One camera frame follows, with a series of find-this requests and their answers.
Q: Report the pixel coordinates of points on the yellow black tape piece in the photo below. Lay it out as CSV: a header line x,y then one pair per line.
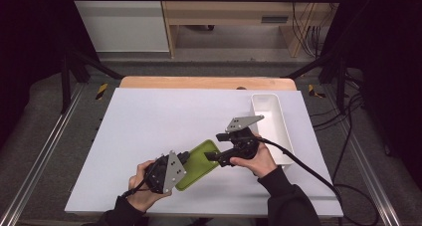
x,y
102,91
313,90

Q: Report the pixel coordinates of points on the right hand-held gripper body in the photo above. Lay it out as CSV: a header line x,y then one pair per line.
x,y
245,146

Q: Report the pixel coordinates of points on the wooden table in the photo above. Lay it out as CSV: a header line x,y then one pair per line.
x,y
199,82

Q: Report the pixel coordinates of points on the person's left hand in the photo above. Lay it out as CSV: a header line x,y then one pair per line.
x,y
142,196

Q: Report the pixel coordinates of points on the person's right hand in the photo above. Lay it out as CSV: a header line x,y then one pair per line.
x,y
262,163

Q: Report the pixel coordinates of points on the aluminium floor rail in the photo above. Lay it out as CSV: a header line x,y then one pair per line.
x,y
40,159
371,173

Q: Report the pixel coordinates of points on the black metal stand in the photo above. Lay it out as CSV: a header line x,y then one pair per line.
x,y
68,76
340,76

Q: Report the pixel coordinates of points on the white plastic bin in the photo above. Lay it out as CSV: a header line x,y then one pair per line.
x,y
270,126

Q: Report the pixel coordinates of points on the wooden desk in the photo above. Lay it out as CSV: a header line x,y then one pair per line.
x,y
232,15

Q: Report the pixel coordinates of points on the white cabinet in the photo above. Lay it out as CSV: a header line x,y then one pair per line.
x,y
122,23

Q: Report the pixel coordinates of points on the black curtain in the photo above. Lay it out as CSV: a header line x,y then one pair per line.
x,y
30,30
384,53

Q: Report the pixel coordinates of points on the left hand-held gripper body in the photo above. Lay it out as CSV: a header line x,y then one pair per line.
x,y
166,174

